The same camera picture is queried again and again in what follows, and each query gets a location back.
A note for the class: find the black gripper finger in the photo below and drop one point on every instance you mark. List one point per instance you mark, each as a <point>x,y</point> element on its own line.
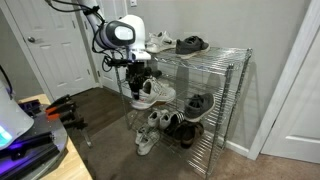
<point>132,90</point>
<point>139,86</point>

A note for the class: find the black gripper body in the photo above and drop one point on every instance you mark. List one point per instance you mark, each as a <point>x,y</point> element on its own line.
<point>136,71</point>

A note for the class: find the white shoe orange lining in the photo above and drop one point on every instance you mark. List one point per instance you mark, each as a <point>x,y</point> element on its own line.
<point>156,95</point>

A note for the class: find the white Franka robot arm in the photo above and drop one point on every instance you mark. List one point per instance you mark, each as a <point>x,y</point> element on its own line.
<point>138,30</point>

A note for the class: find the small white shoe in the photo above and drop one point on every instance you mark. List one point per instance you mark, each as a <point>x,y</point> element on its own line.
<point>165,120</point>
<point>153,118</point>
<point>149,142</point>
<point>140,133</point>

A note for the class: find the white shoe black swoosh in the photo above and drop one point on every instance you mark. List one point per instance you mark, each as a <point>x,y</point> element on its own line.
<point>161,41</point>

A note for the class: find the black shoe white stripes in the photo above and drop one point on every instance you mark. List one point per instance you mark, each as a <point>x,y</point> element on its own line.
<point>176,121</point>

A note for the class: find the brown shoe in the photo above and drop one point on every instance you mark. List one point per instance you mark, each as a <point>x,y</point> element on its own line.
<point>186,134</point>
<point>199,128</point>

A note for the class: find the plain white door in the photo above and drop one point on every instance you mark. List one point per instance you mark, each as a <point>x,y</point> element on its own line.
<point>111,76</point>

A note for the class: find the dark grey sneaker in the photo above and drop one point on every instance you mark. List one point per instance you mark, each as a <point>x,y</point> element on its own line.
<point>200,105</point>
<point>191,46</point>

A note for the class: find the white door with knob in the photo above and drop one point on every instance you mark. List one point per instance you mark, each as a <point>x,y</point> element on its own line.
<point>50,56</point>

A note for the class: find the wooden table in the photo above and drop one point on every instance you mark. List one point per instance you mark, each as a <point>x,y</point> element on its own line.
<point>71,166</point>

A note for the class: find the metal door knob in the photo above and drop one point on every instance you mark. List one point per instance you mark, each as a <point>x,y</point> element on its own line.
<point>31,39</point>

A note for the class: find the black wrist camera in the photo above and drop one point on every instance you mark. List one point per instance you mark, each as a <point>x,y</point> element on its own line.
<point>115,62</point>

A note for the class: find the white light switch plate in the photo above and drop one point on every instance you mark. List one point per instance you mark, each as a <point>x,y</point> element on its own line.
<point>133,2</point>

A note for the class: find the grey round base plate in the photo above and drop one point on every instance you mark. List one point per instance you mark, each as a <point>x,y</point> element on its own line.
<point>56,140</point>

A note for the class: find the black mounting bracket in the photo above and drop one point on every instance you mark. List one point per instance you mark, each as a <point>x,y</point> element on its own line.
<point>30,107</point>
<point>30,145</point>

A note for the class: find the white door with frame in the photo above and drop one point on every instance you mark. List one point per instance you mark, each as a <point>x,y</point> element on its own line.
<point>296,100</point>

